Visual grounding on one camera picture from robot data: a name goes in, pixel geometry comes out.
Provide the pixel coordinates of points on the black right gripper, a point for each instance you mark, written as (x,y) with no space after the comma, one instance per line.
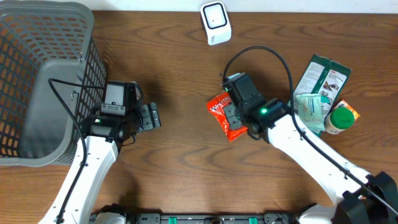
(234,124)

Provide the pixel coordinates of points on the grey plastic shopping basket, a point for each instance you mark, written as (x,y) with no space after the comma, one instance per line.
(50,69)

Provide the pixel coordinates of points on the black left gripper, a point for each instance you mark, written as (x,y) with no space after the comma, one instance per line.
(151,117)

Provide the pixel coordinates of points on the white barcode scanner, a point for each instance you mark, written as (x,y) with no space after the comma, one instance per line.
(216,22)

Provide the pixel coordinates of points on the green snack packet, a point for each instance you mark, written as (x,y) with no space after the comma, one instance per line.
(325,77)

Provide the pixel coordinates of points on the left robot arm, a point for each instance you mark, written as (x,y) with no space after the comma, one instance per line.
(107,128)

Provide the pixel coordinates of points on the green lid jar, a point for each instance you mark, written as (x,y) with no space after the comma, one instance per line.
(339,120)

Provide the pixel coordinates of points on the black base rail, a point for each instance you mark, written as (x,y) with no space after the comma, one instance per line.
(156,218)

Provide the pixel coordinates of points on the red snack packet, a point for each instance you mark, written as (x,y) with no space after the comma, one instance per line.
(215,107)

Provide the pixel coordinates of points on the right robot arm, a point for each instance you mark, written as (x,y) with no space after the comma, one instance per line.
(357,196)

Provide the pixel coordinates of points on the pale green wipes packet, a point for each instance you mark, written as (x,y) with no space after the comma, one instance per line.
(310,111)

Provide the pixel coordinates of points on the small orange carton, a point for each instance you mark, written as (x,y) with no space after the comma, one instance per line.
(344,104)

